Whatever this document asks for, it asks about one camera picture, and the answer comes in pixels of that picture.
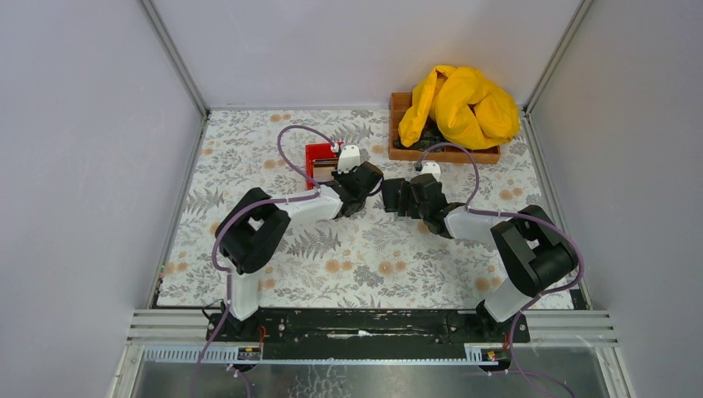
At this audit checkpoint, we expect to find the red plastic bin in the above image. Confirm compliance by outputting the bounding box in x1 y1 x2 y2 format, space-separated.
304 142 360 183

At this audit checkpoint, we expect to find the black card holder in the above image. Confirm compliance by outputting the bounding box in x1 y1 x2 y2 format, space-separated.
381 178 405 213

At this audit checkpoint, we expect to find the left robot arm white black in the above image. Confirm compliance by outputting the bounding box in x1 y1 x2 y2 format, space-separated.
211 162 383 321

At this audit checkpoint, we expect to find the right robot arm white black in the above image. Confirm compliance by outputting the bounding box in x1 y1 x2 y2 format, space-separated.
381 174 580 324

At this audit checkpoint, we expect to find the dark green object in tray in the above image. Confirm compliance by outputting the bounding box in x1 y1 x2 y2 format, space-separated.
392 121 446 152

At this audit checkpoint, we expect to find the wooden tray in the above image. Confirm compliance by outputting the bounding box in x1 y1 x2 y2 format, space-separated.
388 92 471 164

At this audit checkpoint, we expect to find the floral table mat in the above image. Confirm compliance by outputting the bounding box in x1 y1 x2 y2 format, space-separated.
155 109 575 310

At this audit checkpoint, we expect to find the yellow cloth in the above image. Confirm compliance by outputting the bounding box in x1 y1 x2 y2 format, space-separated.
398 66 520 150

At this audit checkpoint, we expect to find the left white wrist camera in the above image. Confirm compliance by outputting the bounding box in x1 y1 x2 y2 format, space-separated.
337 144 361 173

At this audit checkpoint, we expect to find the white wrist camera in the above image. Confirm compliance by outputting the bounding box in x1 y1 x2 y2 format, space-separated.
419 162 441 181
337 144 361 173

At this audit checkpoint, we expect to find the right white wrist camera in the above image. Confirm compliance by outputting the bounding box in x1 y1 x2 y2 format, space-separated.
419 162 441 181

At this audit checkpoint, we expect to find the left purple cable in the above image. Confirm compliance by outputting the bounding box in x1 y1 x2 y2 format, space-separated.
211 124 337 274

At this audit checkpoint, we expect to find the purple cable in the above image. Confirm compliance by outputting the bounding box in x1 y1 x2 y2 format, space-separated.
211 124 337 274
415 142 585 331

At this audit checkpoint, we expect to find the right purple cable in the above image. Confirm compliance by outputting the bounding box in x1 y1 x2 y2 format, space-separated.
415 142 585 331

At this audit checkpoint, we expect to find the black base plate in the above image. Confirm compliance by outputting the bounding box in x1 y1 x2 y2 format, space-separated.
206 308 531 361

